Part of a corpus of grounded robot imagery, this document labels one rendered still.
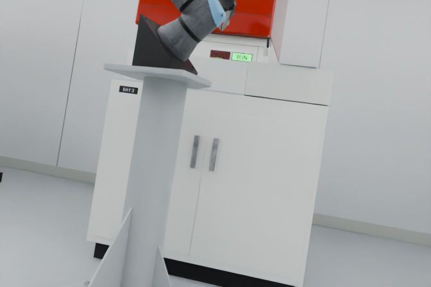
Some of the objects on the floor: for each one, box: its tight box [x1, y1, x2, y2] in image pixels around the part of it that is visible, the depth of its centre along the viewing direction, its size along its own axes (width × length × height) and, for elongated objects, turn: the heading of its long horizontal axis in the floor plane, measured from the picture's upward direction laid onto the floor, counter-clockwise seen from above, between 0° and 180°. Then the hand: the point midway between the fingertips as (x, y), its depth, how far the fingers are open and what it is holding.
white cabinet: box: [86, 79, 328, 287], centre depth 213 cm, size 64×96×82 cm
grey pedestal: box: [63, 63, 212, 287], centre depth 146 cm, size 51×44×82 cm
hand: (221, 27), depth 189 cm, fingers closed
